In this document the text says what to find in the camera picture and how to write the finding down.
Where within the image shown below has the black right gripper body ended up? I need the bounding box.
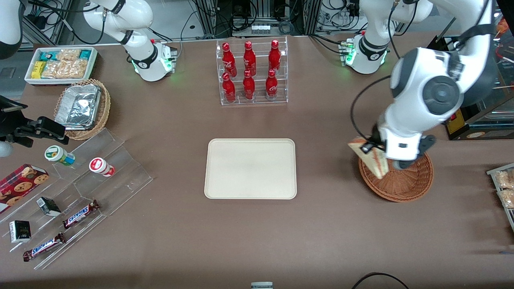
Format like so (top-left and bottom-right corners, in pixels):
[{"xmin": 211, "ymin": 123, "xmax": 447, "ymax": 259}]
[{"xmin": 0, "ymin": 95, "xmax": 29, "ymax": 138}]

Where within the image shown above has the triangular sandwich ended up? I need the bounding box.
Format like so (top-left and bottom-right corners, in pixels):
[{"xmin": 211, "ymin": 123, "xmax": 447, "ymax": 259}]
[{"xmin": 347, "ymin": 136, "xmax": 389, "ymax": 180}]

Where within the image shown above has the round brown wicker basket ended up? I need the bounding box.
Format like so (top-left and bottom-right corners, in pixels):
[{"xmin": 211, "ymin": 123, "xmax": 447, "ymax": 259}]
[{"xmin": 358, "ymin": 152, "xmax": 434, "ymax": 202}]

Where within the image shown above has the light wicker basket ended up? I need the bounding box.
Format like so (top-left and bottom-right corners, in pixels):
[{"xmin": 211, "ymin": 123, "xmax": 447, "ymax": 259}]
[{"xmin": 54, "ymin": 79, "xmax": 111, "ymax": 140}]

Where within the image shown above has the grey tray with snacks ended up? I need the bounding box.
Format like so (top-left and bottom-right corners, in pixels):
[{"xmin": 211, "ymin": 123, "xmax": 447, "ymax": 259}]
[{"xmin": 486, "ymin": 163, "xmax": 514, "ymax": 233}]

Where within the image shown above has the cream rectangular plastic tray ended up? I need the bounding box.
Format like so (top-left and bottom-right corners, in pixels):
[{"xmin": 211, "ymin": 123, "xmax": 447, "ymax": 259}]
[{"xmin": 204, "ymin": 138, "xmax": 297, "ymax": 200}]

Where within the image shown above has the yogurt cup with green lid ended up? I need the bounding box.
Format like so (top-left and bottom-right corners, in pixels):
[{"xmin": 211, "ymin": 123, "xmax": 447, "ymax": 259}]
[{"xmin": 44, "ymin": 145, "xmax": 75, "ymax": 166}]

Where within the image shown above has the silver foil container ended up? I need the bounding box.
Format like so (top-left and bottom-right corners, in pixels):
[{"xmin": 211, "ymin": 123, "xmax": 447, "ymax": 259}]
[{"xmin": 55, "ymin": 84, "xmax": 102, "ymax": 130}]

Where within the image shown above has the white rectangular snack bin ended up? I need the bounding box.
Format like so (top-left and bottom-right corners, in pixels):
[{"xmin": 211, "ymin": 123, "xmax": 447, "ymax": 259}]
[{"xmin": 24, "ymin": 47, "xmax": 98, "ymax": 86}]

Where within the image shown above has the red plaid cookie box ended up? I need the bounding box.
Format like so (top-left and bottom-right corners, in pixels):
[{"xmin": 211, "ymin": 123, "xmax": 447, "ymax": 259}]
[{"xmin": 0, "ymin": 163, "xmax": 49, "ymax": 214}]

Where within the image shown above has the clear cracker snack bag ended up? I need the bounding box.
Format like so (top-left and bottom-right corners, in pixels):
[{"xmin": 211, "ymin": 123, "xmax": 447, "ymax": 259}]
[{"xmin": 41, "ymin": 49, "xmax": 88, "ymax": 79}]

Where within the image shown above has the yogurt cup with red lid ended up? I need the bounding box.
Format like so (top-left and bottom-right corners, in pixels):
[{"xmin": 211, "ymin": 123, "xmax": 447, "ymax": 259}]
[{"xmin": 89, "ymin": 157, "xmax": 116, "ymax": 177}]

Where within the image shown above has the black food warmer machine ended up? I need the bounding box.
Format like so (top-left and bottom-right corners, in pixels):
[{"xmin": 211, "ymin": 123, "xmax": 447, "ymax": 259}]
[{"xmin": 432, "ymin": 8, "xmax": 514, "ymax": 140}]

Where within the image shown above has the clear acrylic stepped display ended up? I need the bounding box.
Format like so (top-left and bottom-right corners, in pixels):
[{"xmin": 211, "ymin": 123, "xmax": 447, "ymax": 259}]
[{"xmin": 0, "ymin": 128, "xmax": 153, "ymax": 270}]

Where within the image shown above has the small black white carton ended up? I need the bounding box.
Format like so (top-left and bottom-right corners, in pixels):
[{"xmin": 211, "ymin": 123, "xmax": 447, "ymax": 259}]
[{"xmin": 9, "ymin": 220, "xmax": 32, "ymax": 244}]

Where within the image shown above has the brown Snickers bar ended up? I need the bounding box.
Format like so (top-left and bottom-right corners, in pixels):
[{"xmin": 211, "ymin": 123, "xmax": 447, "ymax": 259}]
[
  {"xmin": 62, "ymin": 199, "xmax": 100, "ymax": 230},
  {"xmin": 22, "ymin": 232, "xmax": 66, "ymax": 262}
]

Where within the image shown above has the clear cracker snack pack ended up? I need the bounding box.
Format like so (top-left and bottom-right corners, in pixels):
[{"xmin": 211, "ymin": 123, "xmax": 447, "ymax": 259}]
[
  {"xmin": 498, "ymin": 189, "xmax": 514, "ymax": 210},
  {"xmin": 495, "ymin": 170, "xmax": 514, "ymax": 189}
]

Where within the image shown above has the red cola bottle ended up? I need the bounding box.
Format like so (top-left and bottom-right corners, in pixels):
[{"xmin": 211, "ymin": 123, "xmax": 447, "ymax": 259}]
[
  {"xmin": 244, "ymin": 41, "xmax": 257, "ymax": 75},
  {"xmin": 269, "ymin": 40, "xmax": 281, "ymax": 73},
  {"xmin": 222, "ymin": 43, "xmax": 236, "ymax": 77},
  {"xmin": 266, "ymin": 69, "xmax": 279, "ymax": 99},
  {"xmin": 222, "ymin": 73, "xmax": 236, "ymax": 103},
  {"xmin": 243, "ymin": 71, "xmax": 256, "ymax": 100}
]

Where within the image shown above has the clear acrylic bottle rack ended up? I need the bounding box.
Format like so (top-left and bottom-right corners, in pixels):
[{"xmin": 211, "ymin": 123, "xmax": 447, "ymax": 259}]
[{"xmin": 216, "ymin": 36, "xmax": 289, "ymax": 106}]

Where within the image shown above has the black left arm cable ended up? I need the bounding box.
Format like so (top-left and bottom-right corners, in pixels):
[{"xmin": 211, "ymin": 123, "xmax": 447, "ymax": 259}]
[{"xmin": 350, "ymin": 75, "xmax": 393, "ymax": 142}]

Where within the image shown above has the black floor cable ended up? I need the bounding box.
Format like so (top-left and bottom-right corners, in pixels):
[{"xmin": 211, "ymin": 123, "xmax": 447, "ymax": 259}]
[{"xmin": 352, "ymin": 273, "xmax": 410, "ymax": 289}]

